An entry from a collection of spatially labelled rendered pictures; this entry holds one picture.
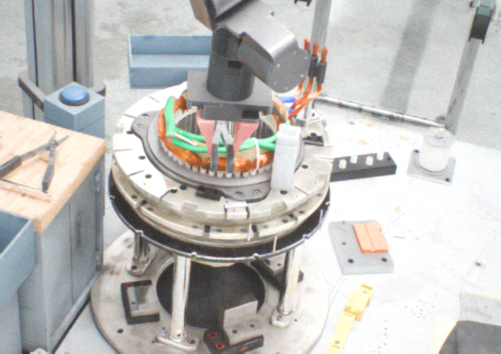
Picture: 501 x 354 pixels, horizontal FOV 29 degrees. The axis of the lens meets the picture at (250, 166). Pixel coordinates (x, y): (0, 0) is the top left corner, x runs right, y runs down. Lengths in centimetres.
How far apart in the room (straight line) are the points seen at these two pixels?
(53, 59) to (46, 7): 10
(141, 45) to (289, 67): 69
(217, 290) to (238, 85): 56
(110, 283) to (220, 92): 54
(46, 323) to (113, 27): 253
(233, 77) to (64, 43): 67
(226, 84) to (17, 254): 37
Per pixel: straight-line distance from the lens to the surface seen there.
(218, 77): 114
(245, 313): 149
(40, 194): 134
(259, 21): 107
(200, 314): 158
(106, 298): 157
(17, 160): 137
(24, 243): 131
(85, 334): 155
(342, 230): 174
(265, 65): 105
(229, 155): 120
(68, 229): 144
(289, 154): 129
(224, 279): 164
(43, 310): 143
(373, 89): 365
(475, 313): 166
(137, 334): 152
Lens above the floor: 192
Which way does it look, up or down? 37 degrees down
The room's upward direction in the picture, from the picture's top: 6 degrees clockwise
